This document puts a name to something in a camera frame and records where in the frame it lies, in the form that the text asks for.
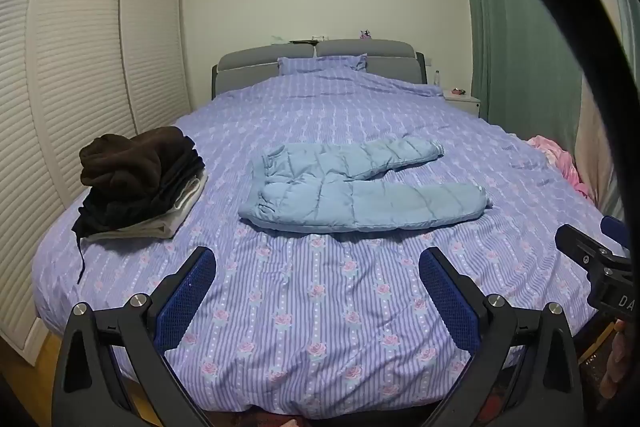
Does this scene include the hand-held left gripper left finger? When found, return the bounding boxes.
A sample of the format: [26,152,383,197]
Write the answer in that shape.
[51,246,217,427]

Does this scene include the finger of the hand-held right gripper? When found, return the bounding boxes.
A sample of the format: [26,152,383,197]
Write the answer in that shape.
[601,215,632,253]
[555,223,626,269]

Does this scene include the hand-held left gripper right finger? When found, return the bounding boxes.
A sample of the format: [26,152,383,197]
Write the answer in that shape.
[419,247,586,427]

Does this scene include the light blue padded pants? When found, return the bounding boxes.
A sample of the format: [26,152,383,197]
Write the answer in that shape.
[238,138,494,234]

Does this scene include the person's right hand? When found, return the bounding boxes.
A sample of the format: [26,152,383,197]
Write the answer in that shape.
[599,321,627,401]

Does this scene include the white folded garment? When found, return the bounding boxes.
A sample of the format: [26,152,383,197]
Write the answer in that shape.
[86,169,209,242]

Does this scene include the beige curtain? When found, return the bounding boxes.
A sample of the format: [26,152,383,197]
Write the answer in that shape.
[572,67,626,220]

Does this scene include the pink cloth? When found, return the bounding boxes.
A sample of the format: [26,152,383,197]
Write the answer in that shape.
[525,135,596,200]

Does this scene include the bed with purple floral cover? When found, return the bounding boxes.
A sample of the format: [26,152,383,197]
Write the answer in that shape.
[32,54,626,420]

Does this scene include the white nightstand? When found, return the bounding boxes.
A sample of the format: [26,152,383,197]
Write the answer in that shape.
[443,91,482,118]

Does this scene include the grey bed headboard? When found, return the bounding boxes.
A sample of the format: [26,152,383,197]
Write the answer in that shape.
[211,38,429,100]

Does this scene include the white louvered wardrobe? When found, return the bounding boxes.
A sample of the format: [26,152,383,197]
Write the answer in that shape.
[0,0,194,367]

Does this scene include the purple striped pillow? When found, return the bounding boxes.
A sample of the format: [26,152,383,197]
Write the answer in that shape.
[277,53,369,76]

